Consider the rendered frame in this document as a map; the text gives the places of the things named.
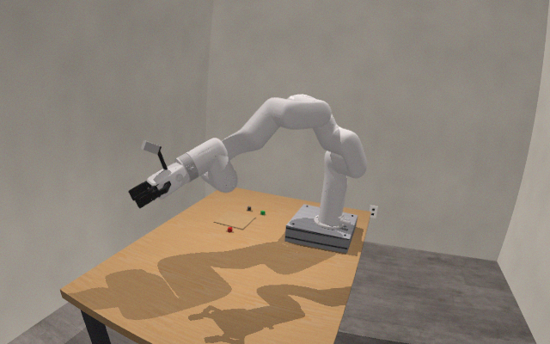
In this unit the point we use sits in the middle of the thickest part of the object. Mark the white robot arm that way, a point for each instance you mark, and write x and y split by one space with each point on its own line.
345 153

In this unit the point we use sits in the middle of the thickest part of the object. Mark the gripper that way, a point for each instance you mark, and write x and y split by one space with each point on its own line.
174 177

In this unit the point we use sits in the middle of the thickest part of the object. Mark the tan mat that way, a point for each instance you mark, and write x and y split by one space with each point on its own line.
235 220

